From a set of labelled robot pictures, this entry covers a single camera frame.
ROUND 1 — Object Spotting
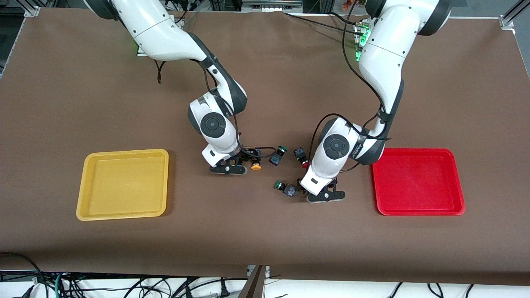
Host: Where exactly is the red mushroom push button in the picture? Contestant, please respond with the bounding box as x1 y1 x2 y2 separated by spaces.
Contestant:
294 147 311 169

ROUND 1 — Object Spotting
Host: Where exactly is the green push button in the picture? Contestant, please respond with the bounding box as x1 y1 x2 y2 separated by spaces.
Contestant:
274 180 297 198
269 146 289 166

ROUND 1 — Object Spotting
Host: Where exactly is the brown table cover sheet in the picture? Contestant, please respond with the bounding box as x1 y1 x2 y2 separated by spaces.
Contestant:
0 7 530 286

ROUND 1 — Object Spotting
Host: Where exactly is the red plastic tray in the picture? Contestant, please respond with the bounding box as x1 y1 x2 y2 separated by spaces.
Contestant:
371 148 466 216

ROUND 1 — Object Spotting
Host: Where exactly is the yellow plastic tray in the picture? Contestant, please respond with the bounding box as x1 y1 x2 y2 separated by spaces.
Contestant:
76 149 170 221

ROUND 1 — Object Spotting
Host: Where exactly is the aluminium extrusion bar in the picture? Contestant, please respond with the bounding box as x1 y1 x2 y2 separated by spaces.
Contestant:
242 0 304 13

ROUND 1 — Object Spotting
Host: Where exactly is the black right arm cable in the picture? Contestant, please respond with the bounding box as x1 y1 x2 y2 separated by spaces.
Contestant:
155 58 277 154

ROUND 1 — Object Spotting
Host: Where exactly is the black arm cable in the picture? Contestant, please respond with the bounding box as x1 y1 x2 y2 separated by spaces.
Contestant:
155 58 277 154
308 0 392 174

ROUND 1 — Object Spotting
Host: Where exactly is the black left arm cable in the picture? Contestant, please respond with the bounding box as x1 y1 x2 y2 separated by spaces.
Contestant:
308 0 392 174

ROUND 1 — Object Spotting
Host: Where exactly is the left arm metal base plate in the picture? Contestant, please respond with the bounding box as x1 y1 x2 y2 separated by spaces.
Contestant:
353 20 373 62

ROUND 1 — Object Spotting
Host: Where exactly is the black cable on table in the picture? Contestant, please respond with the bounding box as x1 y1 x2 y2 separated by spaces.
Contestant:
285 12 367 33

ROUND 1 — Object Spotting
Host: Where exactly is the aluminium frame corner profile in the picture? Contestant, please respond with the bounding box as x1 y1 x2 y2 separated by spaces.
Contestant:
499 0 530 30

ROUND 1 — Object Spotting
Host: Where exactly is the black floor cable loop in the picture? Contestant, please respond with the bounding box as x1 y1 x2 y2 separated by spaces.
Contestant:
0 252 42 298

